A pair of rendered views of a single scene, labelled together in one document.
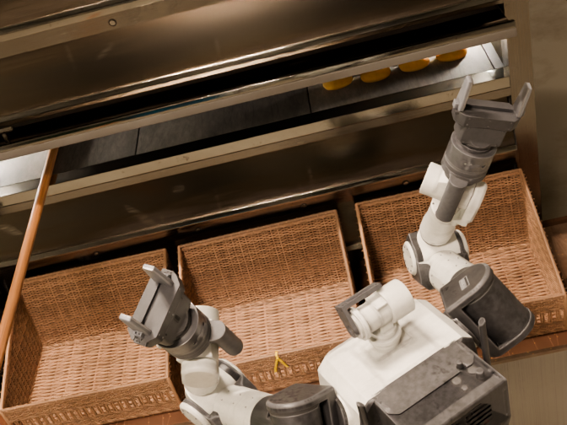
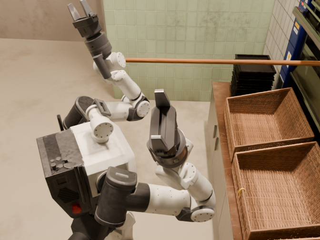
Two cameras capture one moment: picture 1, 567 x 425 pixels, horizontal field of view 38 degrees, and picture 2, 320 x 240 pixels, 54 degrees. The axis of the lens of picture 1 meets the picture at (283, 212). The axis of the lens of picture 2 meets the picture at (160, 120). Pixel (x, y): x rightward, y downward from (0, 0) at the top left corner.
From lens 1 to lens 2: 1.56 m
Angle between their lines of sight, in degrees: 65
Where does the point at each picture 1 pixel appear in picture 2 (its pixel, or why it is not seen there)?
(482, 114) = (155, 121)
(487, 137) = not seen: hidden behind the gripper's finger
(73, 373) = (256, 125)
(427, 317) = (107, 155)
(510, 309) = (102, 202)
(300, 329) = (278, 215)
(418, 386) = (65, 144)
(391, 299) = (94, 118)
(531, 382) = not seen: outside the picture
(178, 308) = (85, 27)
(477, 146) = not seen: hidden behind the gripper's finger
